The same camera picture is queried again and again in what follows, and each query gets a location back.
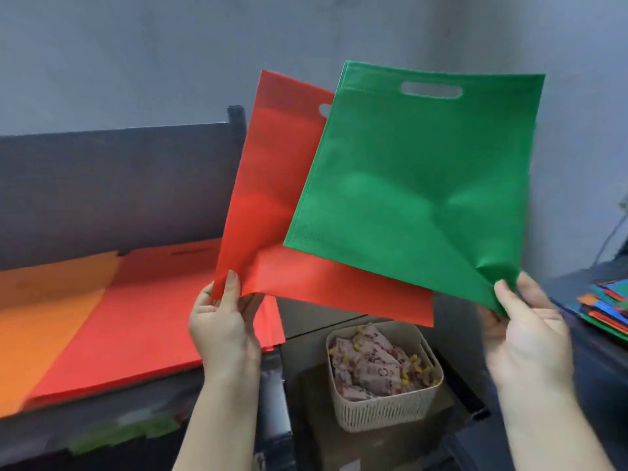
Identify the pile of multicoloured non-woven bags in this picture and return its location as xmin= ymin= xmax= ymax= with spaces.
xmin=565 ymin=279 xmax=628 ymax=343

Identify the person's right forearm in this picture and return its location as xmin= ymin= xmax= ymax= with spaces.
xmin=493 ymin=387 xmax=616 ymax=471

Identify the grey cable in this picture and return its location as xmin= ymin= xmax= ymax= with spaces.
xmin=593 ymin=196 xmax=628 ymax=268

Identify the person's left forearm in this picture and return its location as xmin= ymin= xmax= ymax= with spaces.
xmin=172 ymin=370 xmax=262 ymax=471

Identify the person's left hand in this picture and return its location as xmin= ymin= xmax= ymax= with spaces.
xmin=189 ymin=270 xmax=265 ymax=381

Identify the red non-woven bag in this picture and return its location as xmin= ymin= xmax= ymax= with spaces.
xmin=211 ymin=70 xmax=435 ymax=328

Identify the beige plastic basket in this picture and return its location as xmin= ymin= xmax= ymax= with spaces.
xmin=326 ymin=321 xmax=445 ymax=433

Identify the stack of green non-woven bags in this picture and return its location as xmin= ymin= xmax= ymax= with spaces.
xmin=68 ymin=413 xmax=182 ymax=457

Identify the black metal shelf rack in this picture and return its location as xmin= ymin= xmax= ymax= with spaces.
xmin=0 ymin=106 xmax=297 ymax=471

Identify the stack of orange non-woven bags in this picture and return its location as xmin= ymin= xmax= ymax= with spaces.
xmin=0 ymin=250 xmax=122 ymax=419

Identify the stack of red non-woven bags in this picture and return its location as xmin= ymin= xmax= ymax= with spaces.
xmin=24 ymin=237 xmax=286 ymax=412

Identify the green non-woven bag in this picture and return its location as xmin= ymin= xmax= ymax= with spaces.
xmin=283 ymin=61 xmax=546 ymax=314

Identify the person's right hand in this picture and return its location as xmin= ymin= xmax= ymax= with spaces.
xmin=477 ymin=271 xmax=576 ymax=399

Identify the pile of pink snack packets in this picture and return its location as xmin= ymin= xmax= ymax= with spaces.
xmin=329 ymin=324 xmax=439 ymax=402

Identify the brown cardboard box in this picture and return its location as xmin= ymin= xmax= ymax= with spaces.
xmin=299 ymin=365 xmax=457 ymax=471

